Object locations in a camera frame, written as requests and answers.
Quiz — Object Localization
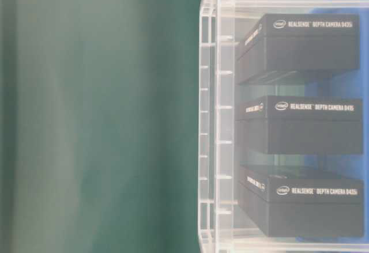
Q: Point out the black realsense box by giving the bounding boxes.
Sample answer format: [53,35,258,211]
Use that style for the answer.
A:
[235,96,363,155]
[237,164,364,238]
[235,13,360,85]

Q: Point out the clear plastic storage case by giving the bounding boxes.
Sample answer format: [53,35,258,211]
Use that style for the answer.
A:
[198,0,368,252]

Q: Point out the green table cloth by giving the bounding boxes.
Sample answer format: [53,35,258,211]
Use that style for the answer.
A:
[1,0,200,252]

